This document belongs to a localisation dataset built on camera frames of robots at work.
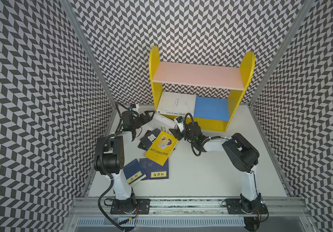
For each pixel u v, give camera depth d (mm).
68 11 719
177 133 831
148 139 954
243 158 520
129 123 758
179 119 806
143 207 723
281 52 831
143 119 845
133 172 806
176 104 959
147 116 858
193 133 732
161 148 891
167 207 740
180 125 821
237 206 722
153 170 827
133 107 859
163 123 921
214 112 936
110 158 501
